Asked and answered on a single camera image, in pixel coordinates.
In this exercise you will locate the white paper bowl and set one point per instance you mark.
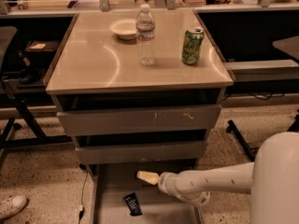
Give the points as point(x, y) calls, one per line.
point(124, 29)

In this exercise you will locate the white sneaker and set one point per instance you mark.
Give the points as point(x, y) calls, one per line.
point(12, 206)

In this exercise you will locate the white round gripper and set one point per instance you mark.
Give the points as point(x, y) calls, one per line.
point(165, 182)

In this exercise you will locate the black shoe on shelf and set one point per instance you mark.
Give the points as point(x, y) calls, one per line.
point(29, 74)

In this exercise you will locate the black wheeled stand base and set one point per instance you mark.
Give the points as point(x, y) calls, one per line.
point(252, 148)

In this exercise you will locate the clear plastic water bottle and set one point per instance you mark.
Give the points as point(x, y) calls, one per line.
point(145, 35)

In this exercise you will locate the grey open bottom drawer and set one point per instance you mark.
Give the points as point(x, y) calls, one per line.
point(114, 181)

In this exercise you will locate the grey middle drawer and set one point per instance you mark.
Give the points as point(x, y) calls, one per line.
point(141, 152)

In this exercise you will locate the grey drawer cabinet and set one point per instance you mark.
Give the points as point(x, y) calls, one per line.
point(98, 71)

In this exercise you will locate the green soda can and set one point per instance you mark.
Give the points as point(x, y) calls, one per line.
point(192, 43)

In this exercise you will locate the dark blue rxbar wrapper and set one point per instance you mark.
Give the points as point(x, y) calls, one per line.
point(133, 205)

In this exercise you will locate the black box with note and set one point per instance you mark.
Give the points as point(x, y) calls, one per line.
point(42, 46)

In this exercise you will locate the grey top drawer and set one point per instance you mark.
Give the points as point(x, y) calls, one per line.
point(139, 120)

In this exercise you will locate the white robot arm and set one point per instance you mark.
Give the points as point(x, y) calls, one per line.
point(272, 181)

